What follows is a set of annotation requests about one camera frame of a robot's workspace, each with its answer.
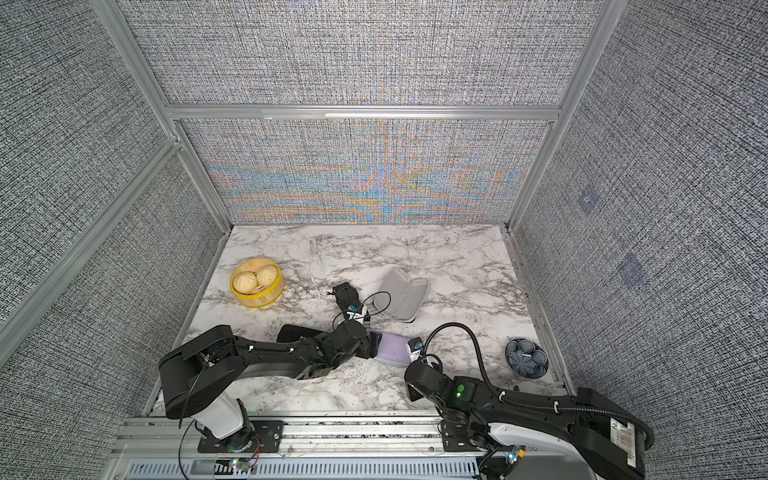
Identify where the yellow bamboo steamer basket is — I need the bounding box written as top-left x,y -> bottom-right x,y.
229,258 -> 285,308

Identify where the grey open case back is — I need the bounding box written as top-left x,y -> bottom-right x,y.
373,267 -> 431,323

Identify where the grey zippered case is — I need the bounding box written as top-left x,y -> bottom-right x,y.
276,324 -> 324,343

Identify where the steamed bun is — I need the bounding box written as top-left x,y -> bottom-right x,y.
255,265 -> 278,288
232,271 -> 260,295

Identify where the black umbrella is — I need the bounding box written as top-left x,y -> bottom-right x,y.
328,282 -> 362,312

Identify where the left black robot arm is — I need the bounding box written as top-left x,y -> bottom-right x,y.
159,320 -> 381,442

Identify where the dark round flower dish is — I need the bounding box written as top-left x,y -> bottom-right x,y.
505,338 -> 549,379

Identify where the white vented cable tray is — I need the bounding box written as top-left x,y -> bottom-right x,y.
122,457 -> 479,479

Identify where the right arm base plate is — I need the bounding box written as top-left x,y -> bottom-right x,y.
438,419 -> 480,453

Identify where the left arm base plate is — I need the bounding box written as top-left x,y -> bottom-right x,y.
197,420 -> 285,454

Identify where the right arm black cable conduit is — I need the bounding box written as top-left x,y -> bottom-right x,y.
423,322 -> 655,451

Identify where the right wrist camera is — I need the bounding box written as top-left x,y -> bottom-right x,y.
407,337 -> 423,362

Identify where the left steamed bun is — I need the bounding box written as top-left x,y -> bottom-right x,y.
232,271 -> 260,295

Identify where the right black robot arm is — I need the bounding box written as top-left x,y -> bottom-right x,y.
404,360 -> 654,479

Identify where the aluminium front rail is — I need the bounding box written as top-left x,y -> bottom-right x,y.
108,410 -> 449,460

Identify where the right steamed bun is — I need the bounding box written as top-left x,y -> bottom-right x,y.
255,265 -> 278,288

